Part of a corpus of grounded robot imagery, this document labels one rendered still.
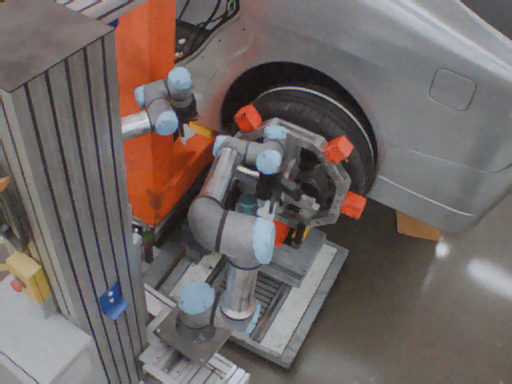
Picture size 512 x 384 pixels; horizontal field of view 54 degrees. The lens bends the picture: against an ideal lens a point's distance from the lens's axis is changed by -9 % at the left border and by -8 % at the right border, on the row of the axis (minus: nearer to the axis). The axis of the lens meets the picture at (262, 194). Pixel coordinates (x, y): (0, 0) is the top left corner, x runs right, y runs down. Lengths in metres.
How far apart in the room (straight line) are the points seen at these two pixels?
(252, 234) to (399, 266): 2.02
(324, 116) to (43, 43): 1.45
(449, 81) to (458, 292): 1.64
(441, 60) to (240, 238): 1.06
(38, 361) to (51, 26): 0.86
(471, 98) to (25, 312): 1.69
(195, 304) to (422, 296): 1.81
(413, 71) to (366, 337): 1.53
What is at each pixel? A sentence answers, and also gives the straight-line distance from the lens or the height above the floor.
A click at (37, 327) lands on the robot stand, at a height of 1.23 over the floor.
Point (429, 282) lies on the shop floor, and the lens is 3.33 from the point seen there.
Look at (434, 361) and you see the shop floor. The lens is 3.07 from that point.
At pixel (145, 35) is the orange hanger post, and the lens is 1.88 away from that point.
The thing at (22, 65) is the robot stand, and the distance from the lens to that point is 0.96.
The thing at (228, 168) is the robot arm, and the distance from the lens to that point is 1.62.
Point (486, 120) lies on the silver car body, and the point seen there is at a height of 1.40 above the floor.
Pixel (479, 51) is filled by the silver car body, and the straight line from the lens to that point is 2.04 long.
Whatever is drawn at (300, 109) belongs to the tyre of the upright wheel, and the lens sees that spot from 2.23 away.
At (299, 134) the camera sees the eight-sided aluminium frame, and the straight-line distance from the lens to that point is 2.21.
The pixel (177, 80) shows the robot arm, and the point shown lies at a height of 1.50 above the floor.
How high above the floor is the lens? 2.55
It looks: 48 degrees down
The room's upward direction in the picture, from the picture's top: 10 degrees clockwise
